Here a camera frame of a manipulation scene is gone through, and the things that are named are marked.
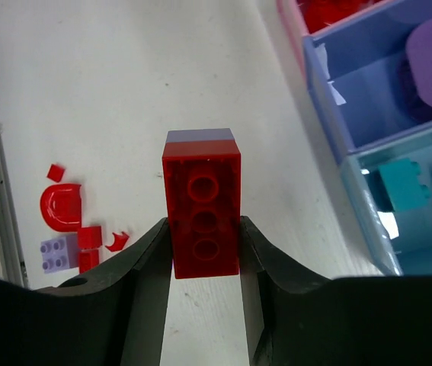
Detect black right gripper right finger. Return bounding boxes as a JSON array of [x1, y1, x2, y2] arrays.
[[239, 217, 432, 365]]

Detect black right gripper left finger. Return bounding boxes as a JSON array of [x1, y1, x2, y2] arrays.
[[0, 219, 172, 365]]

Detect red curved lego slab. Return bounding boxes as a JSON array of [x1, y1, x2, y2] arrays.
[[297, 0, 380, 33]]

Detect light purple lego piece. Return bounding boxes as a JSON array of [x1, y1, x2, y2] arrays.
[[165, 128, 235, 143]]

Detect small red lego tile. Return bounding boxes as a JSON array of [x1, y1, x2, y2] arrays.
[[78, 249, 100, 274]]

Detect tiny red lego chip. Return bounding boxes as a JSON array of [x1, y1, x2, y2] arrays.
[[105, 232, 130, 252]]

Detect small red lego brick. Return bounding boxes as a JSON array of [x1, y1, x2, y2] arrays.
[[77, 226, 102, 250]]

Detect lilac square lego plate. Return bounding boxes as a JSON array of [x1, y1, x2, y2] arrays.
[[40, 233, 79, 274]]

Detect red round horseshoe lego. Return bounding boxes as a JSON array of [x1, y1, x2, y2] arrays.
[[40, 183, 82, 233]]

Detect small red flat tile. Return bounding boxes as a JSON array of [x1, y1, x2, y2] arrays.
[[46, 164, 66, 183]]

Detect three-compartment colour sorting tray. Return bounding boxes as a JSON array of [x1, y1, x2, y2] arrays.
[[277, 1, 432, 275]]

